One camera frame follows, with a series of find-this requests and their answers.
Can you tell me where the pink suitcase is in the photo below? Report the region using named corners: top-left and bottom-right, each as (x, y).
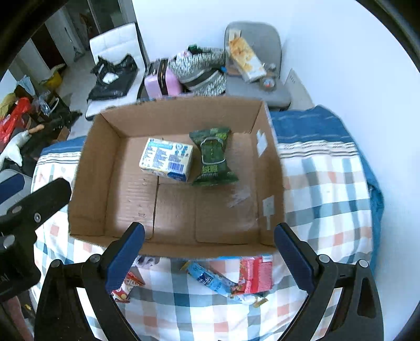
top-left (144, 58), bottom-right (183, 99)

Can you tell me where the patterned grey bag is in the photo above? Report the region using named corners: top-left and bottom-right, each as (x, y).
top-left (168, 46), bottom-right (228, 97)

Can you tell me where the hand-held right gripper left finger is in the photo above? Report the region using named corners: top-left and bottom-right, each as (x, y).
top-left (34, 222), bottom-right (146, 341)

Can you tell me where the blue blanket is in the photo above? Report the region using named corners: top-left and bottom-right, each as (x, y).
top-left (268, 105), bottom-right (384, 264)

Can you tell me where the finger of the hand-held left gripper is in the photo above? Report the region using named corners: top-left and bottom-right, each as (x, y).
top-left (0, 178), bottom-right (72, 236)

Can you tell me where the black and white snack packet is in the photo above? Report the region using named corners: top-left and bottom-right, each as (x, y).
top-left (136, 256), bottom-right (162, 269)

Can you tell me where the blue snack packet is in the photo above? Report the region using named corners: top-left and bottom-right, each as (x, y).
top-left (181, 261), bottom-right (237, 293)

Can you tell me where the red plastic bag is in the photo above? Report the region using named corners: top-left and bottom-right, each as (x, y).
top-left (0, 98), bottom-right (32, 142)

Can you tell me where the cardboard box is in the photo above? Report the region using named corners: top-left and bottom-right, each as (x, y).
top-left (68, 97), bottom-right (285, 257)

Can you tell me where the red and white snack packet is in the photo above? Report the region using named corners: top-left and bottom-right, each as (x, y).
top-left (111, 271), bottom-right (145, 304)

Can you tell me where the black plastic bag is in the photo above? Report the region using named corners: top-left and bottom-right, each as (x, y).
top-left (87, 54), bottom-right (139, 101)

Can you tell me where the green snack packet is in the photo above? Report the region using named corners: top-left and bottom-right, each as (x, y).
top-left (189, 127), bottom-right (239, 186)

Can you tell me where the white cloth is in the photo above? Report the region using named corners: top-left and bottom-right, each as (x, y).
top-left (0, 129), bottom-right (31, 167)

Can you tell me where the white padded chair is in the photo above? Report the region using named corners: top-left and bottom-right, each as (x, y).
top-left (85, 22), bottom-right (149, 121)

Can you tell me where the long yellow snack bag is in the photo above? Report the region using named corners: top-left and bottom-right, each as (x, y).
top-left (228, 29), bottom-right (267, 83)

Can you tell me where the plaid bed sheet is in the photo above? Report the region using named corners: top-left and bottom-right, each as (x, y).
top-left (31, 138), bottom-right (375, 341)

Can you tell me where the cream and blue tissue pack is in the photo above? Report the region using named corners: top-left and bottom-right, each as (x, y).
top-left (139, 137), bottom-right (194, 182)

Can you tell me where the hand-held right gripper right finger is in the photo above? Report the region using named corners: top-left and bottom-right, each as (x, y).
top-left (274, 223), bottom-right (384, 341)

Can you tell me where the grey chair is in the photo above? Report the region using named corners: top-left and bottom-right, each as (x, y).
top-left (224, 21), bottom-right (292, 109)

